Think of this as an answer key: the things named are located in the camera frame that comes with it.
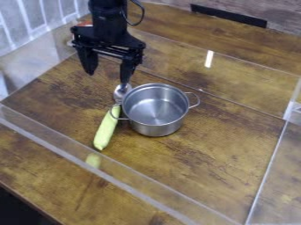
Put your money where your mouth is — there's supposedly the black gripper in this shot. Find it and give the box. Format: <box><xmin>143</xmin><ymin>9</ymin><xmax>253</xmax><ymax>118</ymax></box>
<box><xmin>74</xmin><ymin>4</ymin><xmax>146</xmax><ymax>83</ymax></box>

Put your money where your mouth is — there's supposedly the stainless steel pot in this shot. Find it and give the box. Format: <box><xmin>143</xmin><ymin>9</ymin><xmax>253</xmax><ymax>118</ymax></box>
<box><xmin>110</xmin><ymin>83</ymin><xmax>200</xmax><ymax>137</ymax></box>

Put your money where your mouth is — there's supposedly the green handled metal spoon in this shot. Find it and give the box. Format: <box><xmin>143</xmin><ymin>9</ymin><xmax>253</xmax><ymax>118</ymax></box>
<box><xmin>93</xmin><ymin>83</ymin><xmax>131</xmax><ymax>150</ymax></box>

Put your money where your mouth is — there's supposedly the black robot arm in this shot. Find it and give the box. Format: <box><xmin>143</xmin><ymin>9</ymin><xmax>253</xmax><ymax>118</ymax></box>
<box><xmin>71</xmin><ymin>0</ymin><xmax>146</xmax><ymax>85</ymax></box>

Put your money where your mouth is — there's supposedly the red white object behind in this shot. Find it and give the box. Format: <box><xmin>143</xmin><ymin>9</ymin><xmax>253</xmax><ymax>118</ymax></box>
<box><xmin>67</xmin><ymin>26</ymin><xmax>80</xmax><ymax>47</ymax></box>

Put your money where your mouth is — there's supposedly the black cable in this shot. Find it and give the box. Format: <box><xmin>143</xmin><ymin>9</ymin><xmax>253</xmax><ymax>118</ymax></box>
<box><xmin>122</xmin><ymin>0</ymin><xmax>146</xmax><ymax>26</ymax></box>

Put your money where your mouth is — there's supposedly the black wall strip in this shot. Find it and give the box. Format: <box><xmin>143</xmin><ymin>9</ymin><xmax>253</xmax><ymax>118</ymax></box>
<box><xmin>190</xmin><ymin>4</ymin><xmax>268</xmax><ymax>28</ymax></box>

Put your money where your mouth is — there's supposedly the clear acrylic enclosure panel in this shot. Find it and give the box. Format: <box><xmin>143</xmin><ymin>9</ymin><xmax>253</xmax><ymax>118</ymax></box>
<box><xmin>0</xmin><ymin>102</ymin><xmax>301</xmax><ymax>225</ymax></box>

